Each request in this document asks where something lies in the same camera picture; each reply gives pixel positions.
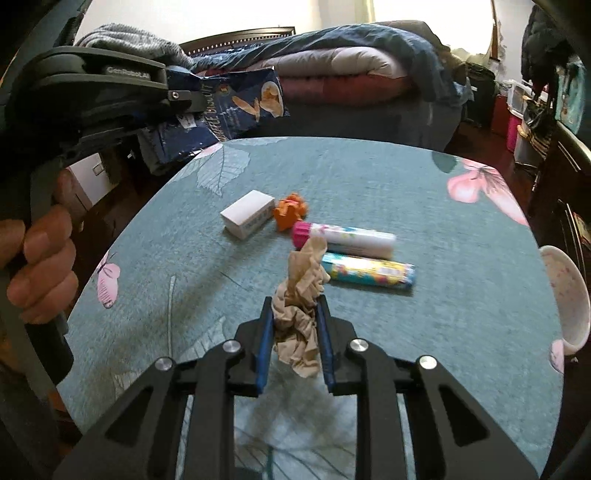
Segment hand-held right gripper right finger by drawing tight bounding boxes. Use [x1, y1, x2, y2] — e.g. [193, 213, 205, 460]
[315, 296, 541, 480]

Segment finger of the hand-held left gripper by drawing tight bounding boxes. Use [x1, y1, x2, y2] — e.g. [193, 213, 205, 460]
[164, 89, 207, 115]
[165, 65, 201, 92]

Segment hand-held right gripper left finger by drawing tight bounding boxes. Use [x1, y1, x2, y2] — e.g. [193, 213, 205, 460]
[51, 296, 274, 480]

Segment brown paper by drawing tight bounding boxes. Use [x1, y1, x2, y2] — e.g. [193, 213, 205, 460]
[270, 237, 331, 379]

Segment blue snack bag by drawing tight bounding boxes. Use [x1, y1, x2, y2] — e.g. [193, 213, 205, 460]
[141, 67, 291, 178]

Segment colourful teal tube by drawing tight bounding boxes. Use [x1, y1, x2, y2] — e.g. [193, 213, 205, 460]
[321, 251, 417, 292]

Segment white tube with pink cap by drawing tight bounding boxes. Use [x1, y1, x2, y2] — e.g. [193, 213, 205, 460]
[292, 222, 398, 259]

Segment small white box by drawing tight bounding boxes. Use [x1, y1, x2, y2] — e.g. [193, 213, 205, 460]
[220, 190, 276, 240]

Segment orange wrapper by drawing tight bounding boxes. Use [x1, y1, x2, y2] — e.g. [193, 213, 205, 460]
[273, 194, 309, 232]

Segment white speckled bin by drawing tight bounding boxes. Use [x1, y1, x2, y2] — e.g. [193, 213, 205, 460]
[538, 244, 591, 356]

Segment person's left hand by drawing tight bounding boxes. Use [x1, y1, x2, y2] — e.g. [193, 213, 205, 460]
[0, 175, 80, 326]

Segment dark wooden headboard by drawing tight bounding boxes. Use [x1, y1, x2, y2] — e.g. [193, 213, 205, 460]
[179, 26, 296, 56]

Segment grey knitted blanket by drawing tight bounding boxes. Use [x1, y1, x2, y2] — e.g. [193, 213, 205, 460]
[76, 25, 192, 70]

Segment teal leaf print tablecloth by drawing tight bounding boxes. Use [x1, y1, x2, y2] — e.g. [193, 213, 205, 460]
[55, 136, 566, 480]

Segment folded pink grey quilt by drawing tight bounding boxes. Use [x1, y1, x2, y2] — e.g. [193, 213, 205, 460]
[259, 46, 411, 104]

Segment bed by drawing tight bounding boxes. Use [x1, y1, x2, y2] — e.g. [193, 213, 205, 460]
[179, 21, 467, 153]

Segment blue duvet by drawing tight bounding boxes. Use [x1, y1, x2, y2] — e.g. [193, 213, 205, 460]
[191, 21, 467, 102]

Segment dark wooden dresser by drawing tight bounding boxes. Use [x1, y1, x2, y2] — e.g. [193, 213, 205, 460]
[526, 120, 591, 259]

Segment pink box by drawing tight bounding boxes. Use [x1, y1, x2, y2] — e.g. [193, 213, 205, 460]
[506, 114, 522, 152]

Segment black suitcase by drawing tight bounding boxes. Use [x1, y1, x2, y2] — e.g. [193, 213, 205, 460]
[464, 65, 497, 130]

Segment white storage bin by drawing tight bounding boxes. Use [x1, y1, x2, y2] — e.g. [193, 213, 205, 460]
[505, 80, 532, 116]

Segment brown wooden coat rack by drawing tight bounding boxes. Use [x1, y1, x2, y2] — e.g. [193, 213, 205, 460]
[489, 0, 502, 61]

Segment dark hanging coats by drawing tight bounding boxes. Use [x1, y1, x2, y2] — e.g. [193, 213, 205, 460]
[522, 4, 568, 93]

